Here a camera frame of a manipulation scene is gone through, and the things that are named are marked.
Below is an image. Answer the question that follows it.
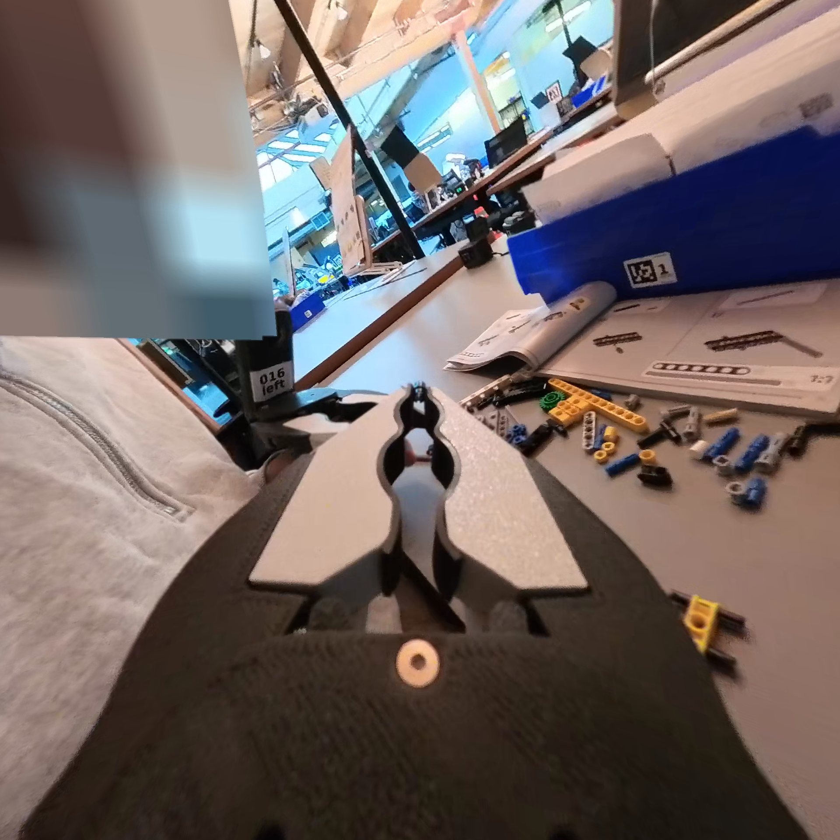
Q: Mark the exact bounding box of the white cardboard box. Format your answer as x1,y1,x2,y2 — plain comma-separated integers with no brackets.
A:
524,10,840,227

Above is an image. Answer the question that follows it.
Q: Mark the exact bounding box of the person's grey zip hoodie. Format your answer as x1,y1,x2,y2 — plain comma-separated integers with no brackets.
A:
0,336,293,840

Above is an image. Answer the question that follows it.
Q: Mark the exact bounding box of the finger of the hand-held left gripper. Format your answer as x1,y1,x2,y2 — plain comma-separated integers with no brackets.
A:
298,387,392,431

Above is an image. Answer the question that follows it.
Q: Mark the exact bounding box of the wooden sign stand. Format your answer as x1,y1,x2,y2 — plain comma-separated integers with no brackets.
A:
327,126,403,278

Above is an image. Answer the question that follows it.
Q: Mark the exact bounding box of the lego instruction booklet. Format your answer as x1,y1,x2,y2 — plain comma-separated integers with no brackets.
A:
445,279,840,421

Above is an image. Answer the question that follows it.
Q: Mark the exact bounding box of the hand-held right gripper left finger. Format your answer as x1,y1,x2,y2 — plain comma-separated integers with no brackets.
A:
248,386,416,634

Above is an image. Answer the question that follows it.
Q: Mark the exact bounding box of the yellow black lego assembly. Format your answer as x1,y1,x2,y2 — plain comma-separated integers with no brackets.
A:
668,589,747,665

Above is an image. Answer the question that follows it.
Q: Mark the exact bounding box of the pile of loose lego pieces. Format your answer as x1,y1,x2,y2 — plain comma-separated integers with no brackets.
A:
458,374,809,513

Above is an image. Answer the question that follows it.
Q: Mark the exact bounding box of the blue plastic bin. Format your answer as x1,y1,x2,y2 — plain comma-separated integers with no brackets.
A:
507,123,840,306

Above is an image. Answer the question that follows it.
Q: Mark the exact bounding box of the black power adapter cube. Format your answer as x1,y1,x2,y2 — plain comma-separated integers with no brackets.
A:
458,217,494,270

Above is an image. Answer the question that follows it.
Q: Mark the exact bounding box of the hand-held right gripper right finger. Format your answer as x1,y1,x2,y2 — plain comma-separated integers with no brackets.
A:
415,386,589,621

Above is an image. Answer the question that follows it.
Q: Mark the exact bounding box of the black slanted pole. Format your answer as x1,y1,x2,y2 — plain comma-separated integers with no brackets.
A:
272,0,427,261

